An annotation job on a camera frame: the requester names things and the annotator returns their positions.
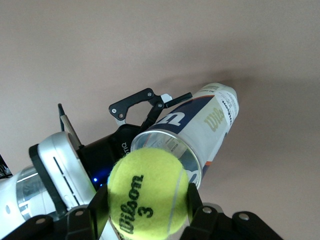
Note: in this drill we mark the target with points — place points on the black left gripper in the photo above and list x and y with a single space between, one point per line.
105 155

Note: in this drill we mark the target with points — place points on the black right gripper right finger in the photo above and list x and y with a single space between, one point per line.
225 227

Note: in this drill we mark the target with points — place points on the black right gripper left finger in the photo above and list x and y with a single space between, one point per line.
75 225

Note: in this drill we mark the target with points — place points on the clear tennis ball can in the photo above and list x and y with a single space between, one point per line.
212 112

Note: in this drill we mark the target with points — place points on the yellow tennis ball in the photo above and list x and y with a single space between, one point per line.
150 190

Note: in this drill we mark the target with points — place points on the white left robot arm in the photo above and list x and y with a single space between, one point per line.
7 200

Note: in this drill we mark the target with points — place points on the paper table cover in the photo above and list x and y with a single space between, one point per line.
75 37

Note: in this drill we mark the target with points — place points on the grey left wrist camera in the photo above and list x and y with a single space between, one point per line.
67 170

